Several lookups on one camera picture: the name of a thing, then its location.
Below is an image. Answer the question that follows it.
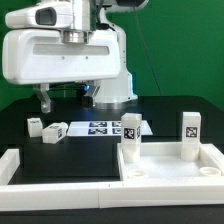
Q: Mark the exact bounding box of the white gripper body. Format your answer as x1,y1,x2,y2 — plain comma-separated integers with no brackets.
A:
2,2,121,84

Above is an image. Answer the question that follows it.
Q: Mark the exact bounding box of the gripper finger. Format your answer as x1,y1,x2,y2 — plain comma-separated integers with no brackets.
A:
33,83,52,114
82,84,99,107

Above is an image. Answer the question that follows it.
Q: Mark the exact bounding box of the white square tabletop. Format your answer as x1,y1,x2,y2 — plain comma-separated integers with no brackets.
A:
117,142,224,181

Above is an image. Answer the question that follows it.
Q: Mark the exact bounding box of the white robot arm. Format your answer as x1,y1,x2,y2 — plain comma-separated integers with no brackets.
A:
2,0,149,113

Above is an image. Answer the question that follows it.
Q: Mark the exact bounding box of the white marker tag sheet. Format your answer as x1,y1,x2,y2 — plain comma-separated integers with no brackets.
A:
66,119,154,137

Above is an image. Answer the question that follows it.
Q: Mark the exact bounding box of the white U-shaped obstacle fence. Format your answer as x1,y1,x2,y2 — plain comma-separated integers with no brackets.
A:
0,149,224,211

